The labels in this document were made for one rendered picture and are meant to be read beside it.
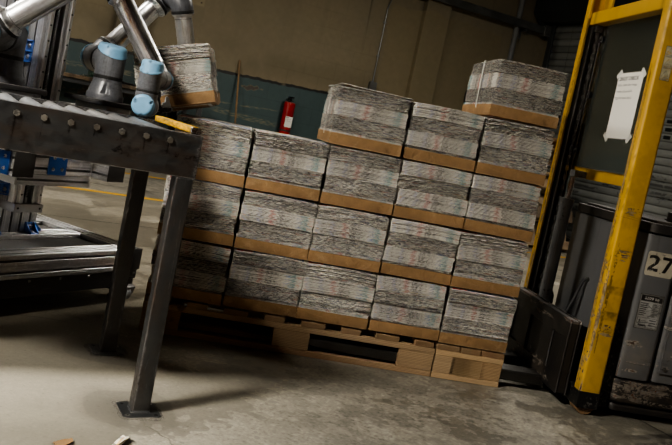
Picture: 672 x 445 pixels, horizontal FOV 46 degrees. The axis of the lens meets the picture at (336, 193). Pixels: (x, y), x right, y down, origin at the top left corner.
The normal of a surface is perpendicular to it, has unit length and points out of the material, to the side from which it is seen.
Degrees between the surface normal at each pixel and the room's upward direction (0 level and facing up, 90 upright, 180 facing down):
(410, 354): 90
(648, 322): 90
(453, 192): 89
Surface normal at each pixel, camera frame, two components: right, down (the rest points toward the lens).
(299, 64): 0.44, 0.16
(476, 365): 0.13, 0.11
